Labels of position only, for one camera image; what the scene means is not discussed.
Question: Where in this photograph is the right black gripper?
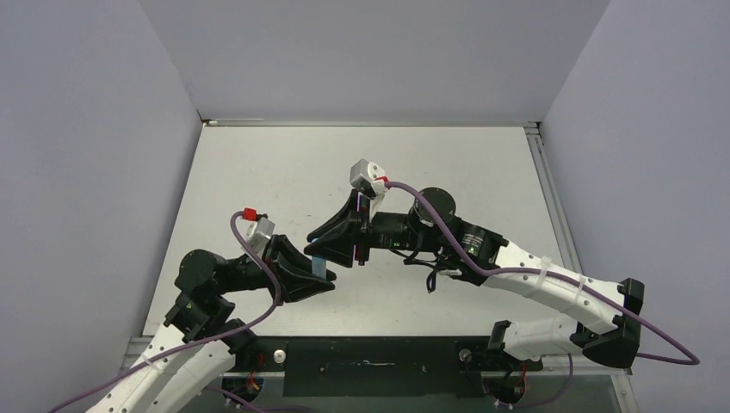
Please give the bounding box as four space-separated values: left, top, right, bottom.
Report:
305 192 442 267

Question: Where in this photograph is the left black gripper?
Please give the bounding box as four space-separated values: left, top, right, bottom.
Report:
213 232 335 305

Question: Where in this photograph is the blue highlighter pen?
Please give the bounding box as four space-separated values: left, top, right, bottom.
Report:
312 256 328 280

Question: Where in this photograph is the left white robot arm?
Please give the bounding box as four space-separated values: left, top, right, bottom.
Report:
90 235 337 412

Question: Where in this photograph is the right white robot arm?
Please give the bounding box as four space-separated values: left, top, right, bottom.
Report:
304 187 644 368

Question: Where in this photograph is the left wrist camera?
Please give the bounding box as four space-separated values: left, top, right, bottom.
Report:
242 207 275 255

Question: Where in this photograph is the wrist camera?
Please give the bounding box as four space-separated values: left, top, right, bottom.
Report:
242 207 275 255
350 159 388 199

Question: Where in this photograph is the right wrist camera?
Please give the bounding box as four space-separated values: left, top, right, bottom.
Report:
350 159 388 199

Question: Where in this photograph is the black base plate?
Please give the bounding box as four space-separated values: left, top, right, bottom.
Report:
223 336 543 398

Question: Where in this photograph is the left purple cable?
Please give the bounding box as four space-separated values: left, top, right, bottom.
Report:
48 211 283 413

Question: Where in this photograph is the purple cable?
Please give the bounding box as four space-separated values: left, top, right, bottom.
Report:
48 211 283 413
385 181 701 366

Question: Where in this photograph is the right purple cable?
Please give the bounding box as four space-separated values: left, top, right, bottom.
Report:
385 181 701 366

